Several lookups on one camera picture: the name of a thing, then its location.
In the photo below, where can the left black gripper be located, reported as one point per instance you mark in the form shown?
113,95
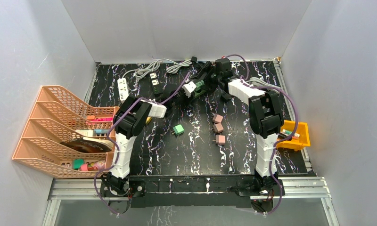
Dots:
180,100

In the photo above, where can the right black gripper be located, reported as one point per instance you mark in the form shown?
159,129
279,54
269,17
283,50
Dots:
207,66

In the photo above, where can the green power strip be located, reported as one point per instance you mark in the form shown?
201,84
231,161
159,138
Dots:
208,87

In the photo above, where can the light green plug adapter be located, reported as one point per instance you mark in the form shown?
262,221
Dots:
199,84

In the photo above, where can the short black power strip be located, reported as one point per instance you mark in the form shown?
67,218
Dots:
156,85

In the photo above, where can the pink plug adapter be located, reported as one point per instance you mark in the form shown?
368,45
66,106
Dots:
217,128
219,140
217,119

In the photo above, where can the white power strip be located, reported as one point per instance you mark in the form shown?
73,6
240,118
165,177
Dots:
123,89

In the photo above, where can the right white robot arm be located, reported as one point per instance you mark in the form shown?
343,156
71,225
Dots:
265,115

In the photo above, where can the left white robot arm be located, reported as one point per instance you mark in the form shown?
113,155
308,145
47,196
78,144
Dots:
128,123

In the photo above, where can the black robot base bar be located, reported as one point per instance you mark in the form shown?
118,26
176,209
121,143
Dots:
243,191

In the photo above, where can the yellow plastic bin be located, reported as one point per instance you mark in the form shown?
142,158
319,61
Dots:
301,138

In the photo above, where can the orange plastic file rack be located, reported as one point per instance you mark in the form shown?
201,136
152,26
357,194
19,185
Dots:
56,118

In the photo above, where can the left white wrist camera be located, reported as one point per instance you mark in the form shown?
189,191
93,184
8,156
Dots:
189,88

